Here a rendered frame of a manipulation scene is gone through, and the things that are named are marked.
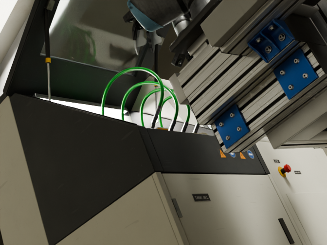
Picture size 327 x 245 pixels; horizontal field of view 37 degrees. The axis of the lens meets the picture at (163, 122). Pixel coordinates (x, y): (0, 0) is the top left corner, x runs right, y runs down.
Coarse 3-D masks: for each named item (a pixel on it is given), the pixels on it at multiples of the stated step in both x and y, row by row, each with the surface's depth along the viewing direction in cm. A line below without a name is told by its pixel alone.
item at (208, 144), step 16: (160, 144) 153; (176, 144) 159; (192, 144) 166; (208, 144) 174; (160, 160) 148; (176, 160) 154; (192, 160) 161; (208, 160) 168; (224, 160) 175; (240, 160) 184; (256, 160) 193
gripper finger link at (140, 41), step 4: (140, 32) 176; (140, 36) 176; (136, 40) 177; (140, 40) 176; (144, 40) 175; (136, 44) 177; (140, 44) 176; (144, 44) 175; (136, 48) 177; (136, 52) 178
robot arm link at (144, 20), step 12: (132, 0) 140; (144, 0) 137; (156, 0) 137; (168, 0) 137; (132, 12) 139; (144, 12) 138; (156, 12) 138; (168, 12) 139; (180, 12) 140; (144, 24) 140; (156, 24) 140
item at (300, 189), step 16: (144, 96) 247; (160, 96) 239; (144, 112) 246; (192, 112) 242; (256, 144) 202; (272, 160) 204; (288, 160) 215; (304, 160) 228; (320, 160) 242; (272, 176) 195; (288, 176) 206; (304, 176) 217; (320, 176) 230; (288, 192) 197; (304, 192) 208; (320, 192) 219; (288, 208) 190; (304, 208) 199; (320, 208) 210; (304, 224) 191; (320, 224) 201; (304, 240) 184; (320, 240) 193
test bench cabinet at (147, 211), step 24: (144, 192) 145; (168, 192) 142; (96, 216) 158; (120, 216) 151; (144, 216) 145; (168, 216) 138; (72, 240) 166; (96, 240) 157; (120, 240) 150; (144, 240) 144; (168, 240) 138
